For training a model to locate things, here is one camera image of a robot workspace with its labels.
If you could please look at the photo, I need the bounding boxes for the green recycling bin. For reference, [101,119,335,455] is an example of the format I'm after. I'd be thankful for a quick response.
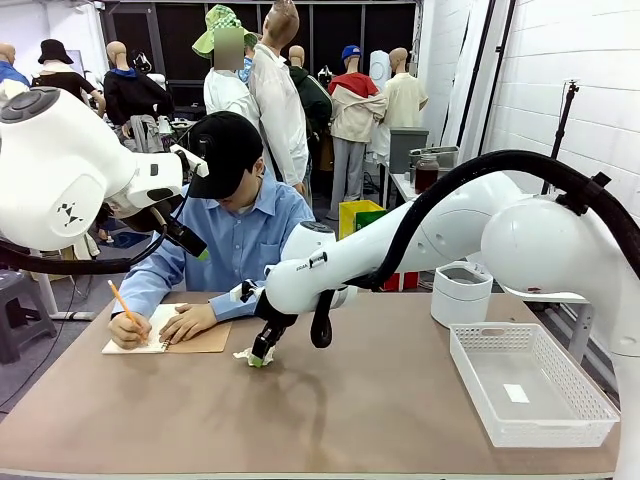
[354,210,389,234]

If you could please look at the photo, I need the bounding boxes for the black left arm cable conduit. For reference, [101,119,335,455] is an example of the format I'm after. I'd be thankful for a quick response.
[0,219,169,275]

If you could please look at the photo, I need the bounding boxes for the white oval fan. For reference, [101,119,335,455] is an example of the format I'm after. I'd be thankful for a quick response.
[369,49,393,94]

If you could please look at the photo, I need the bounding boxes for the bald mannequin black hoodie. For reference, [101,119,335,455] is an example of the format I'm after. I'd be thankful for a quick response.
[103,40,175,139]

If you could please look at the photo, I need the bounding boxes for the black baseball cap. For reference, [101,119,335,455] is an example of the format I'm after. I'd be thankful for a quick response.
[188,111,265,200]

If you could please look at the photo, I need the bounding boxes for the black slanted pole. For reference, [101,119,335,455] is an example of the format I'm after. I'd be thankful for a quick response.
[477,0,516,156]

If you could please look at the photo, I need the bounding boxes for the orange pencil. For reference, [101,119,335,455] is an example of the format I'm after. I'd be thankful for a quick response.
[107,279,149,345]

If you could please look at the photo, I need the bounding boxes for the tall mannequin white shirt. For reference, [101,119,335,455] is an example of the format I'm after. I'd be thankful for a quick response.
[248,0,312,194]

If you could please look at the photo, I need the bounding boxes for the white rectangular label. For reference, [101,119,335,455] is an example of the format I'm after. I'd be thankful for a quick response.
[502,383,530,405]

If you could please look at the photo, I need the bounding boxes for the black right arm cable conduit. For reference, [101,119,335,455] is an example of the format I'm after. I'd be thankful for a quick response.
[309,149,640,350]

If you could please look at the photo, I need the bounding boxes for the person's right hand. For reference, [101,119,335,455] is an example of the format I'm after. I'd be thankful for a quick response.
[108,312,153,350]

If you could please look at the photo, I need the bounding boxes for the metal tray container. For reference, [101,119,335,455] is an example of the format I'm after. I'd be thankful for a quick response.
[409,145,460,174]

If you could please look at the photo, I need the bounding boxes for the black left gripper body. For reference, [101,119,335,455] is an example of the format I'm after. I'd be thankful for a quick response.
[163,217,208,258]

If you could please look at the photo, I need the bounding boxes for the spiral notebook kraft cover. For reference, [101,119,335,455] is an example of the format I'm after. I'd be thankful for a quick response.
[101,302,234,356]

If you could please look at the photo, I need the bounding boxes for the white paper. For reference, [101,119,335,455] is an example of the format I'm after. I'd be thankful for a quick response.
[232,346,277,368]

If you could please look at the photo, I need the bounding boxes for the mannequin with blue top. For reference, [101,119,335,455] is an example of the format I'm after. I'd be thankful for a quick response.
[0,42,32,99]

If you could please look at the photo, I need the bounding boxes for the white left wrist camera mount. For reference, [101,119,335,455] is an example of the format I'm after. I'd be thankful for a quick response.
[168,143,209,179]

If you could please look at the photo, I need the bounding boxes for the mannequin blue cap red jacket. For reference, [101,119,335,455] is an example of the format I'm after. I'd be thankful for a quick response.
[326,44,389,222]

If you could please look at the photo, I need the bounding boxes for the person's left forearm blue sleeve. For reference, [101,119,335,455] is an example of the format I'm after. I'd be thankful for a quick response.
[208,287,262,323]

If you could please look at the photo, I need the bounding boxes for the black tripod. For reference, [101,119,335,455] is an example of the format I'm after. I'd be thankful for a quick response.
[541,78,581,196]

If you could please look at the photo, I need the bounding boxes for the yellow recycling bin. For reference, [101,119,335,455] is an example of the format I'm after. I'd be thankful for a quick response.
[338,199,387,241]

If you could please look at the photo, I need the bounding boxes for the white perforated plastic basket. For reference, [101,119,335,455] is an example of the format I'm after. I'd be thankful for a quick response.
[448,322,621,449]

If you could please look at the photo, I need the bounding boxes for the mannequin with black bucket hat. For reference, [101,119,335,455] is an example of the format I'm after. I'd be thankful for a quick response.
[30,38,107,119]

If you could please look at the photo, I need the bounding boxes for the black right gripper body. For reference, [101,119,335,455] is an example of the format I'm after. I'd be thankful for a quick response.
[253,292,302,343]

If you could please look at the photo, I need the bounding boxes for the small white table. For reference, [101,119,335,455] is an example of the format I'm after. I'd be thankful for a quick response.
[385,172,422,202]

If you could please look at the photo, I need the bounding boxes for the white round lidded trash bin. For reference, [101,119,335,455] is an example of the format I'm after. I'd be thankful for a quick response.
[430,259,495,330]

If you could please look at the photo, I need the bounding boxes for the brown glass jar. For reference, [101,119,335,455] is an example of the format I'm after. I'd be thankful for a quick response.
[413,153,440,195]

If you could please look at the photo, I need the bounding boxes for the mannequin cream shirt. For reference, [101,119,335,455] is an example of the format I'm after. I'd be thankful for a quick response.
[382,47,430,130]

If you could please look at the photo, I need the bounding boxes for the grey box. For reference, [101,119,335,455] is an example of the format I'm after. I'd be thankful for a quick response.
[388,127,430,175]

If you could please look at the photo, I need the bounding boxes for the mannequin dark green hoodie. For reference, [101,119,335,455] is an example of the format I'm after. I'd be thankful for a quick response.
[287,45,334,151]

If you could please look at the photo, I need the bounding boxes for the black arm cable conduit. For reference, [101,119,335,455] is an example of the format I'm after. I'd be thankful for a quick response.
[0,219,169,275]
[309,149,640,350]

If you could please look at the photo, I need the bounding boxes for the figure with green checkered hat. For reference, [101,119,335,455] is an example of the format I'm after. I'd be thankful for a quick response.
[192,4,261,121]

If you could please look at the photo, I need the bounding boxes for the person in blue shirt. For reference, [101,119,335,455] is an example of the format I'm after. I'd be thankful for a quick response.
[110,111,316,324]

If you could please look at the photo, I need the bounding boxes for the white table leg frame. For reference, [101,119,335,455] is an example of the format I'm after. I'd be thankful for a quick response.
[29,272,96,321]

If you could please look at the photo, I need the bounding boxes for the grey plastic stool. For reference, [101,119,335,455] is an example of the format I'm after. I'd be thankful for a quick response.
[0,269,59,365]

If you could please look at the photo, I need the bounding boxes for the large white side table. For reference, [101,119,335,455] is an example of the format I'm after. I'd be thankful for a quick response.
[499,287,595,364]

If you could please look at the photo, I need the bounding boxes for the person's left hand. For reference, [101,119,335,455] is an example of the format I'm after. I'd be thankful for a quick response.
[158,303,219,345]

